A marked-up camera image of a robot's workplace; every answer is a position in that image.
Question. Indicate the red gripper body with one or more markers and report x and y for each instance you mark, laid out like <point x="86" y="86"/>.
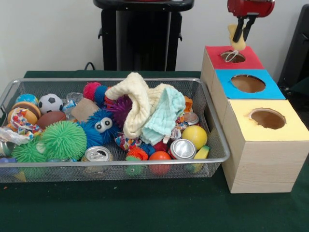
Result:
<point x="251" y="7"/>

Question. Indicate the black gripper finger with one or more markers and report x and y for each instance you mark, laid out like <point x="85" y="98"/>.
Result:
<point x="249" y="27"/>
<point x="238" y="30"/>

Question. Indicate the pale yellow plush toy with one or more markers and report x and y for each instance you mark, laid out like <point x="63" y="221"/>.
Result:
<point x="236" y="44"/>

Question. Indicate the mint green cloth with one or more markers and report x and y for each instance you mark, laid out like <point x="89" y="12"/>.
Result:
<point x="164" y="113"/>

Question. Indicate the cream waffle cloth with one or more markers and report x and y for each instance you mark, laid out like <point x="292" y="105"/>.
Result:
<point x="137" y="101"/>

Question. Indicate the purple spiky toy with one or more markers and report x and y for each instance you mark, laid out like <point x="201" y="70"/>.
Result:
<point x="120" y="108"/>

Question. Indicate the wooden box with three holes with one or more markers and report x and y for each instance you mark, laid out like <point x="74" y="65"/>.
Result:
<point x="260" y="164"/>

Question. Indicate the black floor stand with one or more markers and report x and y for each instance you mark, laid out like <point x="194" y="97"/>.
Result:
<point x="297" y="53"/>

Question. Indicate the yellow ball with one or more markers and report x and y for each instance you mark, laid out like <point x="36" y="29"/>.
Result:
<point x="195" y="137"/>

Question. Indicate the crushed silver can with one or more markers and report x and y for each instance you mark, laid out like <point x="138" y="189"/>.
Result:
<point x="182" y="149"/>

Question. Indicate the blue furry googly-eyed toy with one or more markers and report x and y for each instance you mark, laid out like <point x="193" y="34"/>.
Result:
<point x="99" y="125"/>

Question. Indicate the green cloth table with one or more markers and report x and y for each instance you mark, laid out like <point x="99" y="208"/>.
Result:
<point x="145" y="208"/>

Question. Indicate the small soccer ball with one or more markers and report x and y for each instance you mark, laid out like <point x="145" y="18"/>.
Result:
<point x="49" y="104"/>

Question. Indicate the large green spiky ball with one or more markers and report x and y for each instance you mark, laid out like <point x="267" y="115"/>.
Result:
<point x="63" y="140"/>

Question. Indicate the brown toy football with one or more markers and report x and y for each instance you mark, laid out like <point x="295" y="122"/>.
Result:
<point x="50" y="119"/>

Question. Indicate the green spiky googly-eyed toy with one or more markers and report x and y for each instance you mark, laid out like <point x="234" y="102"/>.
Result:
<point x="28" y="152"/>

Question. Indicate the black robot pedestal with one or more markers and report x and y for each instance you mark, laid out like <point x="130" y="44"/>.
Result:
<point x="140" y="38"/>

